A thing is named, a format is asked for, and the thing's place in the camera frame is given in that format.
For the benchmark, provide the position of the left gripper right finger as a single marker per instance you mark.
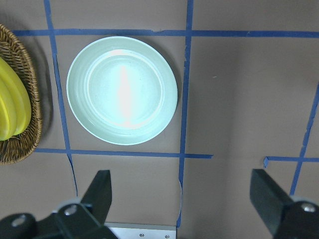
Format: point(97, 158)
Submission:
point(286, 217)

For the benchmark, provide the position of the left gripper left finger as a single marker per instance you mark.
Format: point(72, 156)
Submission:
point(85, 219)

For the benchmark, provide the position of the woven wicker basket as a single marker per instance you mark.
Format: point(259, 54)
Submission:
point(18, 148)

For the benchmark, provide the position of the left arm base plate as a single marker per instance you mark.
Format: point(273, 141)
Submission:
point(142, 231)

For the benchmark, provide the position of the yellow banana bunch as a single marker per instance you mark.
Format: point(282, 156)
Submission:
point(15, 107)

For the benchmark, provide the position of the light green plate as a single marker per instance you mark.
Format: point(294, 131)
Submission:
point(121, 90)

